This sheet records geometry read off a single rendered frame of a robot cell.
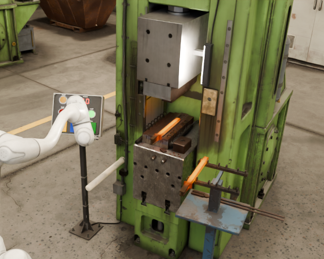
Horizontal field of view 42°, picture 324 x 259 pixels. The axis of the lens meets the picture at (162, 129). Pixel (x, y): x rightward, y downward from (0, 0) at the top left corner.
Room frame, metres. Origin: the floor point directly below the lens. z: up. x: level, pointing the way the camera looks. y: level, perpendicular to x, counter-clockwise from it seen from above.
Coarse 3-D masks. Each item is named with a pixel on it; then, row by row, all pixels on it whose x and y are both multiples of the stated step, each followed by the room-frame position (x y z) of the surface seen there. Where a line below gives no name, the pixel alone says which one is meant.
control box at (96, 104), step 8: (56, 96) 2.64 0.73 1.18; (64, 96) 2.64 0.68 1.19; (80, 96) 2.64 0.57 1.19; (88, 96) 2.64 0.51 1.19; (96, 96) 2.64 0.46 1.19; (56, 104) 2.61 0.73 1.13; (64, 104) 2.61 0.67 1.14; (88, 104) 2.61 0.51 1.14; (96, 104) 2.61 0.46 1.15; (56, 112) 2.59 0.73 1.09; (96, 112) 2.59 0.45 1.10; (96, 120) 2.56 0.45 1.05; (96, 128) 2.53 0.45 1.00
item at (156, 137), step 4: (176, 120) 2.71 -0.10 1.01; (168, 124) 2.63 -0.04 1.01; (172, 124) 2.64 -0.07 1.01; (164, 128) 2.57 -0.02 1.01; (168, 128) 2.58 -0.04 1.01; (160, 132) 2.51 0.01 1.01; (164, 132) 2.52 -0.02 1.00; (152, 136) 2.43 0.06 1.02; (156, 136) 2.43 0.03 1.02; (160, 136) 2.46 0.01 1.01; (152, 140) 2.39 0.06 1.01; (156, 140) 2.44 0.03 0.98; (152, 144) 2.39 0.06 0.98
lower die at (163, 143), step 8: (160, 120) 2.75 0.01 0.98; (168, 120) 2.74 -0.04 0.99; (192, 120) 2.80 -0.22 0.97; (152, 128) 2.61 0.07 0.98; (160, 128) 2.60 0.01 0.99; (176, 128) 2.61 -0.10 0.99; (184, 128) 2.67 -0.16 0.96; (144, 136) 2.52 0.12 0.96; (168, 136) 2.49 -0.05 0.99; (160, 144) 2.47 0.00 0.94; (168, 144) 2.45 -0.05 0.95
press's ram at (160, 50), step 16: (144, 16) 2.57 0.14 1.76; (160, 16) 2.59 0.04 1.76; (176, 16) 2.61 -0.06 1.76; (192, 16) 2.63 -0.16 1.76; (208, 16) 2.78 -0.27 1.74; (144, 32) 2.53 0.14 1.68; (160, 32) 2.48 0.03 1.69; (176, 32) 2.44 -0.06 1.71; (192, 32) 2.56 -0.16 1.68; (144, 48) 2.53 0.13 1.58; (160, 48) 2.48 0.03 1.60; (176, 48) 2.43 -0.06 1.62; (192, 48) 2.58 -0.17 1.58; (144, 64) 2.53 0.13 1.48; (160, 64) 2.48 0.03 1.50; (176, 64) 2.43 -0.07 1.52; (192, 64) 2.60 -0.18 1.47; (144, 80) 2.53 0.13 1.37; (160, 80) 2.48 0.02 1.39; (176, 80) 2.43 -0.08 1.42
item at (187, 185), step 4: (204, 156) 2.27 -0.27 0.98; (204, 160) 2.22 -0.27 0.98; (200, 164) 2.17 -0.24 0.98; (204, 164) 2.19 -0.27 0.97; (196, 168) 2.13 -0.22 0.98; (200, 168) 2.13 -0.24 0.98; (196, 172) 2.08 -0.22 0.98; (192, 176) 2.04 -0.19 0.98; (196, 176) 2.06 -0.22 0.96; (188, 180) 1.99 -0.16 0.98; (192, 180) 2.00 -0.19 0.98; (184, 184) 1.94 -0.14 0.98; (188, 184) 1.95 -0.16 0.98; (184, 188) 1.91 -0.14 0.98; (188, 188) 1.95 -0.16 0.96; (184, 192) 1.88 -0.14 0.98
